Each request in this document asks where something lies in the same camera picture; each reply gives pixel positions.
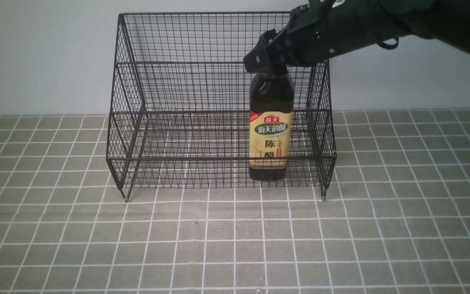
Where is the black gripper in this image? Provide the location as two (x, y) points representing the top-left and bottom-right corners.
(243, 0), (386, 74)

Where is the dark vinegar bottle gold cap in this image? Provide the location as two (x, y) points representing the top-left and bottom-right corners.
(248, 66), (295, 182)

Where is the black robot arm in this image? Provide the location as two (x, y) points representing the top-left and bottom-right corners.
(243, 0), (470, 76)

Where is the black wire mesh rack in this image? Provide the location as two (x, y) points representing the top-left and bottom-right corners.
(106, 11), (337, 201)

